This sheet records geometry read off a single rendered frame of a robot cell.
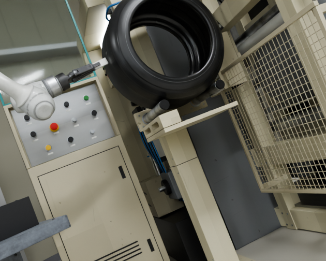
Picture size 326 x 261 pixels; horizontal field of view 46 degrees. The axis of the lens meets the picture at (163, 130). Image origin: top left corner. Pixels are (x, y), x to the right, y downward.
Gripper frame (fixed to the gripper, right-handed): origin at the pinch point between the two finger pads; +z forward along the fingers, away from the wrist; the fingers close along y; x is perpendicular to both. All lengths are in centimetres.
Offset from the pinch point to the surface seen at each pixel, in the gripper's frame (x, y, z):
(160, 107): 31.0, -11.2, 10.8
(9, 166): -13, 296, -80
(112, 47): -1.6, -9.8, 5.8
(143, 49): -3.0, 24.7, 30.6
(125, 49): 2.4, -13.2, 9.6
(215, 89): 35, -9, 39
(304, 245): 127, 11, 49
